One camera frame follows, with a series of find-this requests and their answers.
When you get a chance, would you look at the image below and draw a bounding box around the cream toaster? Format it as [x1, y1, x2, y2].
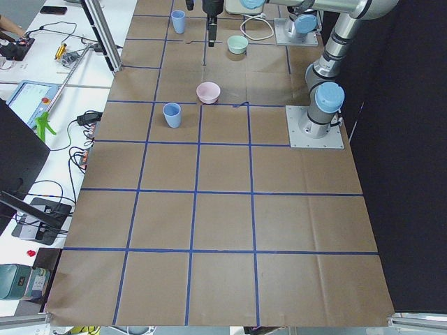
[224, 0, 263, 15]

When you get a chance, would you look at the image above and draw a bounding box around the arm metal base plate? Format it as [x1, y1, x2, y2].
[274, 18, 318, 47]
[286, 105, 344, 149]

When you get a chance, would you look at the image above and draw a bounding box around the green plastic clamp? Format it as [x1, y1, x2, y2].
[35, 112, 57, 142]

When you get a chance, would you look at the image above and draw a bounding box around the yellow screwdriver tool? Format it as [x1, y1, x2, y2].
[54, 43, 67, 60]

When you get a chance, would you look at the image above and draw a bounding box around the brown paper table cover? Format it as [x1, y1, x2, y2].
[46, 1, 393, 327]

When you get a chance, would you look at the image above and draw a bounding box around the green bowl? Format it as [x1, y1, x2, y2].
[227, 35, 249, 54]

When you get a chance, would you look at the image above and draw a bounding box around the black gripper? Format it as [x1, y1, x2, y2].
[185, 0, 224, 47]

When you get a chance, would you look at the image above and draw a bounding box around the blue cup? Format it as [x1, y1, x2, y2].
[163, 103, 182, 128]
[170, 10, 186, 34]

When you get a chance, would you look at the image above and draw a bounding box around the aluminium frame post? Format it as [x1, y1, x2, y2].
[80, 0, 122, 73]

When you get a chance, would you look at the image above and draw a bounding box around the white toaster power cord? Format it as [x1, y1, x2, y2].
[240, 13, 274, 42]

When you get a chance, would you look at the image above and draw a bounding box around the black docking hub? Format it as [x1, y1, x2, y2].
[11, 198, 72, 246]

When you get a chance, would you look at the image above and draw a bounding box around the black power adapter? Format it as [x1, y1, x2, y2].
[76, 110, 103, 126]

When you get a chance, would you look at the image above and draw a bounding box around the black monitor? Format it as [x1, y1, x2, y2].
[0, 98, 52, 235]

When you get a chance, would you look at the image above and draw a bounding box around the black smartphone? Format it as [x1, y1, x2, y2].
[39, 6, 68, 15]

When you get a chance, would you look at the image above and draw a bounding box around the pink bowl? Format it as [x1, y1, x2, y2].
[196, 82, 221, 104]

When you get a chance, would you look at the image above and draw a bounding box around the teach pendant tablet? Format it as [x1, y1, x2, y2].
[6, 80, 59, 124]

